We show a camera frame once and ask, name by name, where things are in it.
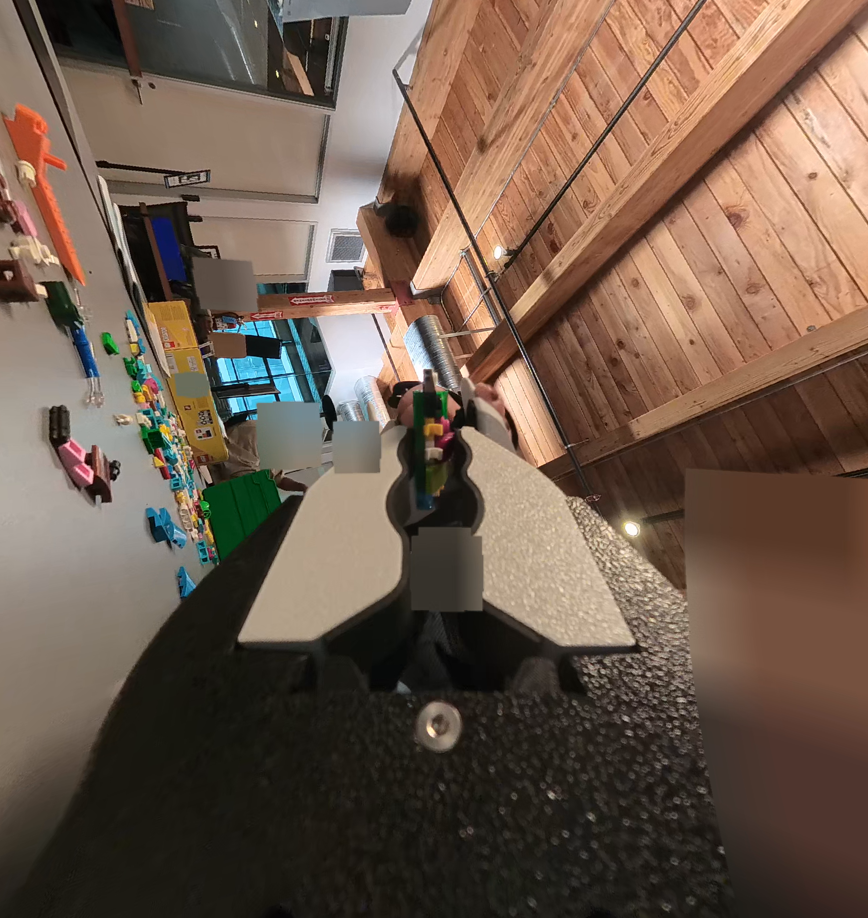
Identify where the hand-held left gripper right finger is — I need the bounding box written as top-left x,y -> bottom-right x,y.
450,428 -> 637,694

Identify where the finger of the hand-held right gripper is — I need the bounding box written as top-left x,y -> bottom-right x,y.
461,376 -> 511,450

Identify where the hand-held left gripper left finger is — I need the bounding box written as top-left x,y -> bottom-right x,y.
235,428 -> 417,694

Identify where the small multicolour lego assembly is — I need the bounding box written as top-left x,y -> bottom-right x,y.
411,367 -> 458,512

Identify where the yellow lego box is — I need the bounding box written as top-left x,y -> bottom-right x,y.
147,300 -> 230,463

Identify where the pile of small lego pieces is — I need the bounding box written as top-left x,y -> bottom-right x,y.
122,312 -> 223,568

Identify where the brown curved lego piece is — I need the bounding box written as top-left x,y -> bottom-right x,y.
83,445 -> 116,504

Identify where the pink lego plate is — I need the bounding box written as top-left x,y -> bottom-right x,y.
56,439 -> 98,489

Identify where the dark green lego piece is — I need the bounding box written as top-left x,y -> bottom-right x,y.
43,281 -> 87,331

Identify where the orange lego brick separator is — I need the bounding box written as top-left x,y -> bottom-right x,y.
2,102 -> 87,286

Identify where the person's right hand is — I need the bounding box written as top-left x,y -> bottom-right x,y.
477,382 -> 512,435

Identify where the green baseplate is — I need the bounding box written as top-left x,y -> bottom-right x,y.
201,473 -> 284,560

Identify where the black ceiling pipe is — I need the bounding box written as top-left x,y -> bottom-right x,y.
392,68 -> 596,499
506,0 -> 711,255

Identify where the wooden beam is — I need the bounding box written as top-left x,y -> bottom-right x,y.
257,285 -> 406,322

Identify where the large exterior window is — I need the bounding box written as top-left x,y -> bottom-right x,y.
215,319 -> 335,417

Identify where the blue panel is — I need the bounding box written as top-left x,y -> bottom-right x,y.
151,215 -> 191,281

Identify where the dark wooden furniture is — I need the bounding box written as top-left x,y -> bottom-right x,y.
115,201 -> 216,302

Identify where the white instruction booklet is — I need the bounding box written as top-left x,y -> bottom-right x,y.
98,174 -> 152,306

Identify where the interior glass window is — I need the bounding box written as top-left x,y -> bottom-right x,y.
36,0 -> 350,114

